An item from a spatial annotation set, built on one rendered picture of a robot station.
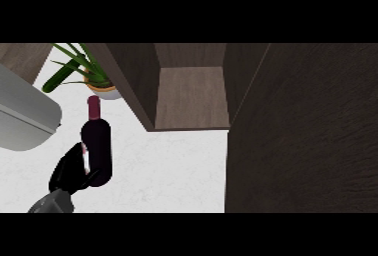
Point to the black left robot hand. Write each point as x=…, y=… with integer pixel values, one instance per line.
x=70, y=168

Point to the open brown wooden cabinet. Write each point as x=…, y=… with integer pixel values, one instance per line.
x=190, y=96

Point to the green plant in white pot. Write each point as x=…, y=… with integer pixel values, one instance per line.
x=91, y=75

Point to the dark brown cabinet door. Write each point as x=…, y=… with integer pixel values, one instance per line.
x=303, y=133

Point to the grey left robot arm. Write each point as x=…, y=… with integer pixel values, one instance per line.
x=54, y=204

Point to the pale grey rounded appliance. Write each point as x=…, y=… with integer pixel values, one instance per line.
x=24, y=115

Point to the dark red wine bottle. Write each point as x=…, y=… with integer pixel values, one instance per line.
x=98, y=146

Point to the brown wooden panel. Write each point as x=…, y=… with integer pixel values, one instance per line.
x=23, y=58

